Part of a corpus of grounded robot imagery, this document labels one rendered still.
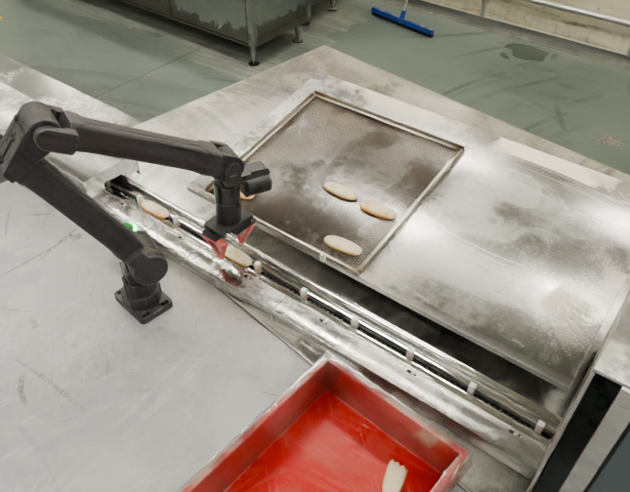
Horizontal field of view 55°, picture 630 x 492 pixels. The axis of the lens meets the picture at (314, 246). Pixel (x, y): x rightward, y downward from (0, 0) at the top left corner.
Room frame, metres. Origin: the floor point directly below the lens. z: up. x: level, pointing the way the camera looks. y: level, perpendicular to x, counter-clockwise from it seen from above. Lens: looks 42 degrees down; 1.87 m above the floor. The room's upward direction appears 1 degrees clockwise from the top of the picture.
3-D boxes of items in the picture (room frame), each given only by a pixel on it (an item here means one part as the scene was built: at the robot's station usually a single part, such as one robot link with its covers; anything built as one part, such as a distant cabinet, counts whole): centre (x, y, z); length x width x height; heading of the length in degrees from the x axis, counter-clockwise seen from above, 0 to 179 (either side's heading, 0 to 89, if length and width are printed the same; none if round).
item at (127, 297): (0.94, 0.39, 0.86); 0.12 x 0.09 x 0.08; 46
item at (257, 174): (1.09, 0.16, 1.08); 0.11 x 0.09 x 0.12; 122
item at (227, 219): (1.07, 0.20, 0.99); 0.10 x 0.07 x 0.07; 143
